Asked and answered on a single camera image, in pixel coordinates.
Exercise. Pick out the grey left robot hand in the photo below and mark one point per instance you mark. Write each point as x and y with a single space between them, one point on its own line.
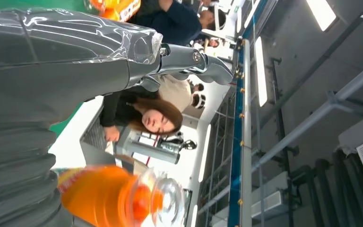
59 81

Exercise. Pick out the orange juice bottle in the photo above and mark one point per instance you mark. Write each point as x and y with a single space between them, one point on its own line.
128 11
95 4
100 200

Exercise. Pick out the white desk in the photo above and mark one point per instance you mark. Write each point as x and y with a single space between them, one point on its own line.
72 137

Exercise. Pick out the person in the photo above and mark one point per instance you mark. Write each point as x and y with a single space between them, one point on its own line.
175 91
213 43
119 106
175 25
198 87

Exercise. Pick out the grey cylindrical machine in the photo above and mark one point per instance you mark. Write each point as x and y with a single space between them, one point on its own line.
150 152

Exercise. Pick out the ceiling light panel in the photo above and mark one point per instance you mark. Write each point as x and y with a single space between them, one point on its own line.
204 153
194 217
320 12
260 72

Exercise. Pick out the grey ceiling pipe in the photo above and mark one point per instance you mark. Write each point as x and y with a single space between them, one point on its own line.
310 119

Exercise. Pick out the grey air conditioning unit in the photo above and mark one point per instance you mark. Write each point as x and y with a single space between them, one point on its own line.
360 128

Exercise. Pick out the blue white overhead rail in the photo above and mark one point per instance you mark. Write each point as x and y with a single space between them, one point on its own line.
236 125

